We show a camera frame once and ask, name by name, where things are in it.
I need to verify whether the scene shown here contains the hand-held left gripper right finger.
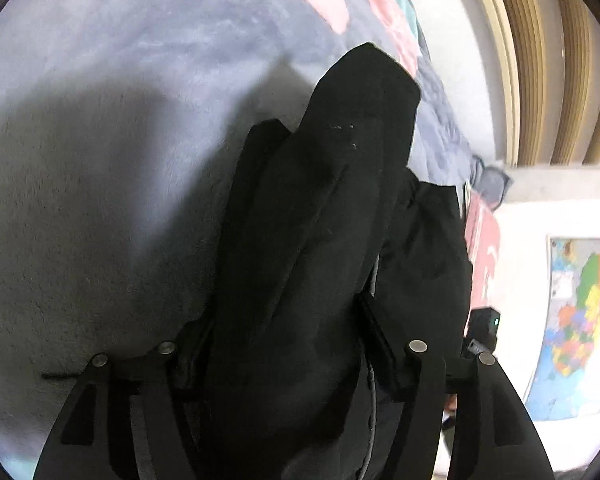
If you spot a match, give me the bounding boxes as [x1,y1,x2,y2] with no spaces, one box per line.
[355,292,556,480]

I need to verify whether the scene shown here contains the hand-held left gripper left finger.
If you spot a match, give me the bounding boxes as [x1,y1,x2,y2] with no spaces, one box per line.
[32,320,216,480]

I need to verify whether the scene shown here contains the black jacket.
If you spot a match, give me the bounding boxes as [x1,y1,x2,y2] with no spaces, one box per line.
[172,42,476,480]

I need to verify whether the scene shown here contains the grey blanket with pink print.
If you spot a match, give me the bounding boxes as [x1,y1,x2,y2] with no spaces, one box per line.
[0,0,512,480]

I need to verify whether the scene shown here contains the beige pleated curtain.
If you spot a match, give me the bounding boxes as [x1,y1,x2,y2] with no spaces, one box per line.
[464,0,600,168]

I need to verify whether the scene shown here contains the colourful wall map poster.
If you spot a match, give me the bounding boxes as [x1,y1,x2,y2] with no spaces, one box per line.
[522,234,600,422]

